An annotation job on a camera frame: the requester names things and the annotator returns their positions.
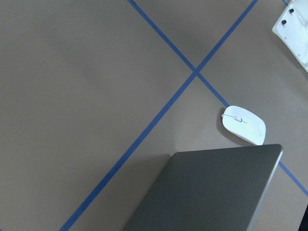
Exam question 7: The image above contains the grey laptop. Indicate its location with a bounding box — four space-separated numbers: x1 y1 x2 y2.
124 144 283 231

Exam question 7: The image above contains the white computer mouse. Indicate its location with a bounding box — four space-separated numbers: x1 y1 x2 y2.
221 105 266 145

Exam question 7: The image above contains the white camera post with base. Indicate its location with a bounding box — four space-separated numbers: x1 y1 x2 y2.
272 0 308 70

